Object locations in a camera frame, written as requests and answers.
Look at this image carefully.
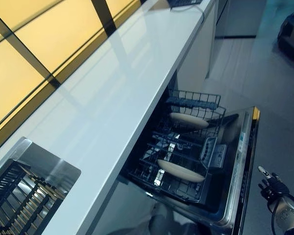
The dark wire dishwasher rack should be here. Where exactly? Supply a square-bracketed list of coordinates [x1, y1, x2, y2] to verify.
[165, 89, 222, 111]
[127, 104, 227, 204]

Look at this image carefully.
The white ceramic plate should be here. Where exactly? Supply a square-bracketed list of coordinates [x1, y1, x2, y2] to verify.
[169, 112, 210, 130]
[156, 158, 206, 183]

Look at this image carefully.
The dark keyboard on counter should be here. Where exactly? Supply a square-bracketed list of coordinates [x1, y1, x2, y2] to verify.
[168, 0, 203, 8]

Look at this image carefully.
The blue panel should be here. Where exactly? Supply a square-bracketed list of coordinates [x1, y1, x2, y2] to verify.
[215, 0, 269, 39]

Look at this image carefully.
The grey detergent dispenser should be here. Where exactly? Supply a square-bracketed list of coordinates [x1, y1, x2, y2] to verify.
[200, 137, 228, 169]

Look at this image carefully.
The white laptop cable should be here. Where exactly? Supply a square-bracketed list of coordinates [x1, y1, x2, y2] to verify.
[170, 5, 206, 24]

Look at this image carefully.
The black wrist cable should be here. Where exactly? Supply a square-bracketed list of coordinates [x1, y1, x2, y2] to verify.
[267, 198, 279, 235]

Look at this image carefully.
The open dishwasher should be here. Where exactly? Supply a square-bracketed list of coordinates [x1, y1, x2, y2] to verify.
[119, 70, 262, 235]

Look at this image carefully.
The yellow black tag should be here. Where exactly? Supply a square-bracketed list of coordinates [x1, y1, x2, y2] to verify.
[252, 106, 261, 123]

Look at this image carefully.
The dark window frame grid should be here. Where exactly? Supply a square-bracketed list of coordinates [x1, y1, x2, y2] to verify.
[0, 0, 143, 157]

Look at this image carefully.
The dark round floor machine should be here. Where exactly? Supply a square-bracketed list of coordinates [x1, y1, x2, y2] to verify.
[277, 12, 294, 54]

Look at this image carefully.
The dark robot right hand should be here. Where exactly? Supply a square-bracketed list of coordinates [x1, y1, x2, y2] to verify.
[257, 165, 291, 203]

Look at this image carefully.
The stainless steel sink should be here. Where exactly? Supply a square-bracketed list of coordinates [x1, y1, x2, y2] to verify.
[0, 136, 82, 235]

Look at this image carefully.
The dark metal sink drying rack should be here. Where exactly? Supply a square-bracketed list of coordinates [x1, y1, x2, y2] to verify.
[0, 158, 64, 235]

